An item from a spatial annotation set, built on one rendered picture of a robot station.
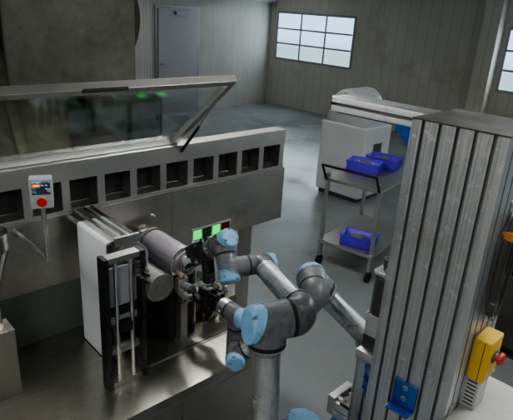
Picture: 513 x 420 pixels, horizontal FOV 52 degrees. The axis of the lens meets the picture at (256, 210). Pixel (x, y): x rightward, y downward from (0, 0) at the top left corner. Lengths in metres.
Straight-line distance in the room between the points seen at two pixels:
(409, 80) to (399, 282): 9.85
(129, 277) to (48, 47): 2.82
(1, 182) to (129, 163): 0.52
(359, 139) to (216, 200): 4.12
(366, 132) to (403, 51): 4.97
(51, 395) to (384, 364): 1.20
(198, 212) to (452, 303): 1.48
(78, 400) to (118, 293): 0.42
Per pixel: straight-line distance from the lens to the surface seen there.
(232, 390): 2.37
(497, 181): 1.34
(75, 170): 2.22
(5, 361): 2.11
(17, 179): 2.14
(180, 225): 2.57
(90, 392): 2.15
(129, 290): 1.97
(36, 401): 2.16
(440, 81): 10.97
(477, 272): 1.42
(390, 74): 11.48
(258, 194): 2.85
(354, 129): 6.63
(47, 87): 1.71
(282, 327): 1.55
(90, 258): 2.14
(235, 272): 1.88
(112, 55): 4.61
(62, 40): 4.49
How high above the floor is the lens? 2.27
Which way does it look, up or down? 21 degrees down
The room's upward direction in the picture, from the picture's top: 4 degrees clockwise
